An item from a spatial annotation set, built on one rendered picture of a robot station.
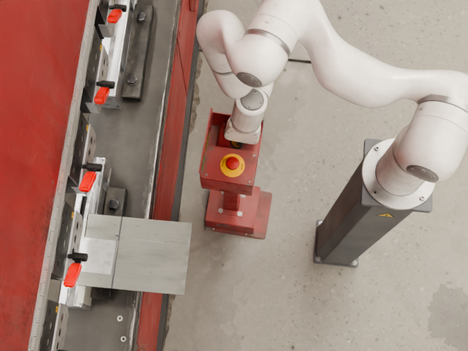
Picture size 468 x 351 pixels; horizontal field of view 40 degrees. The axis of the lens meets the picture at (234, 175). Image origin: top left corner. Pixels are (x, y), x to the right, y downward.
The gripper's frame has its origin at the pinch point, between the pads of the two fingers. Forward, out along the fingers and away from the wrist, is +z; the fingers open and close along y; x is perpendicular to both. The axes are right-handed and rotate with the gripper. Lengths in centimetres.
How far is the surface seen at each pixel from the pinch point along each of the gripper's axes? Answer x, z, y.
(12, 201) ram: -46, -82, -37
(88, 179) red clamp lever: -33, -50, -32
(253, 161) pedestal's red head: -7.7, -4.4, 4.7
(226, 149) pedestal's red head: -5.1, -3.7, -3.6
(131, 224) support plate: -36.0, -24.0, -24.2
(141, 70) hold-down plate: 10.2, -13.8, -31.9
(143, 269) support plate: -47, -24, -19
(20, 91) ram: -30, -87, -39
